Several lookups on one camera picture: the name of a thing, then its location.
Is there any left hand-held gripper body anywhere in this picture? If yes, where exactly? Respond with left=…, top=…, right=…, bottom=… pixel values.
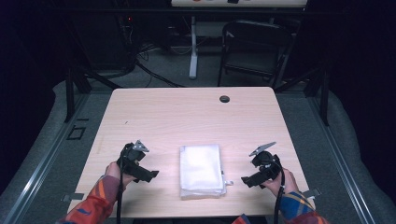
left=117, top=139, right=149, bottom=180

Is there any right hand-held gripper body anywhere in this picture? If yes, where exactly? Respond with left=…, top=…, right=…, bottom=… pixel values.
left=248, top=141, right=283, bottom=183

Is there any white mesh zipper bag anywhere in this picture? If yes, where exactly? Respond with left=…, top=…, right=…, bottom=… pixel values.
left=178, top=144, right=234, bottom=200

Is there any person's left hand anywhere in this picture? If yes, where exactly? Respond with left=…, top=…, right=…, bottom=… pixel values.
left=105, top=161, right=138, bottom=189

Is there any person's right hand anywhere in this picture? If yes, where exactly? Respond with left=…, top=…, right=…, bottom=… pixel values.
left=261, top=167, right=300, bottom=198

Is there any person's clothing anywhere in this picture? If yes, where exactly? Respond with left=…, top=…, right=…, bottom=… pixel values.
left=232, top=214, right=250, bottom=224

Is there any black metal stand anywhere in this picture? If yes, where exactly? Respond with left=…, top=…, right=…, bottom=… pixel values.
left=64, top=66, right=122, bottom=123
left=274, top=66, right=331, bottom=127

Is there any white desk leg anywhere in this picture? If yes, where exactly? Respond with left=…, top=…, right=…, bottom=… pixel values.
left=188, top=15, right=199, bottom=80

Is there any dark equipment cabinet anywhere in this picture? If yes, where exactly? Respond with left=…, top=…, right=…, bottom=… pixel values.
left=69, top=12, right=138, bottom=72

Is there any black folding chair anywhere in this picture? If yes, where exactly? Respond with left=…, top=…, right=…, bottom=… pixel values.
left=217, top=20, right=297, bottom=89

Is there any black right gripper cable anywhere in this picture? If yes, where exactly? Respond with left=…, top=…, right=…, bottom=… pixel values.
left=273, top=160, right=286, bottom=224

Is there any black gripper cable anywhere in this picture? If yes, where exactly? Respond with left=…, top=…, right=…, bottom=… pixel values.
left=273, top=160, right=286, bottom=224
left=116, top=144, right=129, bottom=224

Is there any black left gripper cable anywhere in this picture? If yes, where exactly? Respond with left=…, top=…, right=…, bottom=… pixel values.
left=116, top=144, right=129, bottom=224

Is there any grey metal table bracket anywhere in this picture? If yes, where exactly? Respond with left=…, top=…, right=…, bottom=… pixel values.
left=302, top=188, right=322, bottom=199
left=61, top=192, right=85, bottom=203

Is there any aluminium floor rail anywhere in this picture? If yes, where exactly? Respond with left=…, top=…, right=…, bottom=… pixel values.
left=3, top=92, right=92, bottom=224
left=306, top=96, right=376, bottom=224

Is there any black floor cable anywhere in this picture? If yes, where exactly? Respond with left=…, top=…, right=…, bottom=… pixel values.
left=134, top=60, right=188, bottom=89

